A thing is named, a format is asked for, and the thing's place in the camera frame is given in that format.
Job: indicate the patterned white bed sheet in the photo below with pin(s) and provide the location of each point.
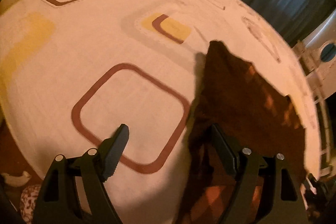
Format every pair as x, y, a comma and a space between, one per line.
73, 71

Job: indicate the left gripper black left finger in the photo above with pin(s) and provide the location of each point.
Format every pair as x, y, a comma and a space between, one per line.
58, 199

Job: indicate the patterned fabric on floor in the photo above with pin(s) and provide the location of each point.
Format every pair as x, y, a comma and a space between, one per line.
28, 201

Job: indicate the white slipper on floor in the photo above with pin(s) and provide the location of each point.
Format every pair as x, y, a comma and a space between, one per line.
16, 181

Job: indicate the brown plaid knit garment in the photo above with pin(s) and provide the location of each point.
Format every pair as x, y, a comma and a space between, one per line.
250, 111

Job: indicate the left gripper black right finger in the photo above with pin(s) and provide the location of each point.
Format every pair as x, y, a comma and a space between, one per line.
280, 198

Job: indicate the white dressing table with mirror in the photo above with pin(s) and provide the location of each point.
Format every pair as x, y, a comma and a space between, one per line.
316, 54

